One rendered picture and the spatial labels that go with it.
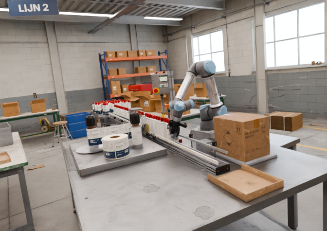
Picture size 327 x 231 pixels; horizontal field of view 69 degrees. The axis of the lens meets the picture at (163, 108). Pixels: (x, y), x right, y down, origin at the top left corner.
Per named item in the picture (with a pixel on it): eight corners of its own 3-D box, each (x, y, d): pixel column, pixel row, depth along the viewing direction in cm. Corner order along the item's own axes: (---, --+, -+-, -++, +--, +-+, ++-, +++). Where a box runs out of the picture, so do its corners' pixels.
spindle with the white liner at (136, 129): (131, 147, 205) (127, 113, 201) (141, 145, 208) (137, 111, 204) (135, 150, 197) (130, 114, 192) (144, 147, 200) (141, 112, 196)
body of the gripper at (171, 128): (166, 129, 197) (168, 117, 190) (175, 127, 201) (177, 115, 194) (170, 134, 192) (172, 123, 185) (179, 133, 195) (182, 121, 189)
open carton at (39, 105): (31, 113, 631) (29, 99, 626) (29, 112, 670) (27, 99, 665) (50, 110, 658) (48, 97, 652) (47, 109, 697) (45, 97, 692)
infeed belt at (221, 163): (131, 129, 294) (131, 126, 293) (137, 128, 297) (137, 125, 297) (217, 173, 146) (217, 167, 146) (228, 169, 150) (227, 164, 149)
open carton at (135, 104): (126, 110, 516) (124, 93, 511) (143, 107, 543) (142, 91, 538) (136, 111, 486) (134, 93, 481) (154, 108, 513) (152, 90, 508)
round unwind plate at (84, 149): (74, 148, 219) (74, 147, 218) (107, 141, 232) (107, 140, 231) (78, 157, 191) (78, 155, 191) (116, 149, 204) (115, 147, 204)
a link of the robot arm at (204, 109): (205, 116, 236) (204, 102, 234) (216, 116, 226) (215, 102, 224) (197, 119, 229) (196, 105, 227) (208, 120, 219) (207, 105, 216)
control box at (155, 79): (154, 94, 235) (153, 74, 233) (172, 92, 232) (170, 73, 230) (153, 95, 225) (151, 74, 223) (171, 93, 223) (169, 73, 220)
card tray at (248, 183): (208, 180, 141) (207, 173, 140) (241, 168, 152) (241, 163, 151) (246, 202, 114) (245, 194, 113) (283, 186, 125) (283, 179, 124)
